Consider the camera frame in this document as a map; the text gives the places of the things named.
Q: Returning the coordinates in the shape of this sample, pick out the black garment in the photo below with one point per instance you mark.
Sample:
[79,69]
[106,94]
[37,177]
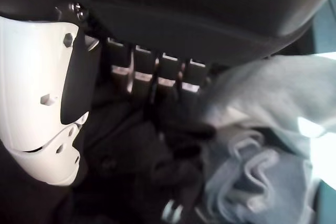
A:
[118,155]

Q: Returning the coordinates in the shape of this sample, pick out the white garment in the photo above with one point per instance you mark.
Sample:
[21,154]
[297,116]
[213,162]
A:
[262,90]

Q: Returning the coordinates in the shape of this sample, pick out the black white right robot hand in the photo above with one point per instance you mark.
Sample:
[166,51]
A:
[183,11]

